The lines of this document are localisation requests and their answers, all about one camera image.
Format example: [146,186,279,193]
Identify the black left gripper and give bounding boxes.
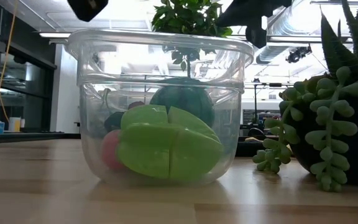
[67,0,109,22]

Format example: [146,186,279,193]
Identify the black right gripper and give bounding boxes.
[215,0,292,28]

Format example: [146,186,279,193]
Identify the striped green toy watermelon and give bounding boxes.
[149,77,216,128]

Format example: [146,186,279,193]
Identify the pink toy peach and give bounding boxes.
[101,129,127,171]

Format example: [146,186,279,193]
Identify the clear plastic tupperware container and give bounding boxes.
[48,28,255,187]

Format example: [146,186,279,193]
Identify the leafy green potted plant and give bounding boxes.
[151,0,233,85]

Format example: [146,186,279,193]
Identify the long ceiling light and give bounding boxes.
[39,32,71,39]

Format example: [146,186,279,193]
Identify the black hanging spotlight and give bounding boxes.
[285,45,313,64]

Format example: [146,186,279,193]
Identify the black office chair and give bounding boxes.
[247,127,265,137]

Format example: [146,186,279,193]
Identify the white cup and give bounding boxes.
[8,116,22,133]

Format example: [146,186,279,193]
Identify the light green toy starfruit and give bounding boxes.
[116,105,224,182]

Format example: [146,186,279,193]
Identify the succulent plant in dark pot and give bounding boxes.
[252,0,358,192]

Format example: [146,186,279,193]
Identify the silver ceiling duct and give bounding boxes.
[255,0,326,65]

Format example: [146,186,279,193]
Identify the black metal frame stand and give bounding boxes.
[243,82,295,125]

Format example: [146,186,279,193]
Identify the black aluminium table frame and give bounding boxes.
[0,132,82,144]

